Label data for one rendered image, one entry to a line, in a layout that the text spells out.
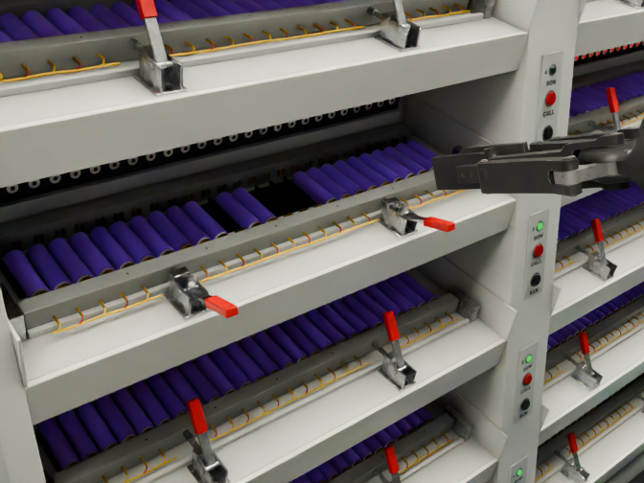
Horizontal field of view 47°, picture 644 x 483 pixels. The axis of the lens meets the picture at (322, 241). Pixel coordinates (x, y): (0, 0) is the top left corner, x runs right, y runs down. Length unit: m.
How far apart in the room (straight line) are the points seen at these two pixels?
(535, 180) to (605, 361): 0.86
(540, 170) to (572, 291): 0.63
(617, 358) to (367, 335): 0.59
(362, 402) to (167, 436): 0.23
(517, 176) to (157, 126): 0.28
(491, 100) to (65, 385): 0.59
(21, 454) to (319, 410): 0.35
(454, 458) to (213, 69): 0.69
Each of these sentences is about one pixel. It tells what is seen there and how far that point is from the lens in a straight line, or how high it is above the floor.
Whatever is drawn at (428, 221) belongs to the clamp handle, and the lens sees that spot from 0.79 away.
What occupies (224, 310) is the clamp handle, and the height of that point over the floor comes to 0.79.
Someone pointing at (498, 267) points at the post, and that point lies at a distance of 1.00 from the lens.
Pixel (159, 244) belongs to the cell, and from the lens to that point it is 0.73.
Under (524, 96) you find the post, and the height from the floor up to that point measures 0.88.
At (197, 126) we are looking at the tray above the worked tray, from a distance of 0.63.
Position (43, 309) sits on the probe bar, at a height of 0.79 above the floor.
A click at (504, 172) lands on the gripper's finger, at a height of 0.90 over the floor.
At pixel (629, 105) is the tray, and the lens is 1.26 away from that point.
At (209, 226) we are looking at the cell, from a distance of 0.76.
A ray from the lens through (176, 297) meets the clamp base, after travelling 0.69.
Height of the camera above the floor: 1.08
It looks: 23 degrees down
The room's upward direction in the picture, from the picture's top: 2 degrees counter-clockwise
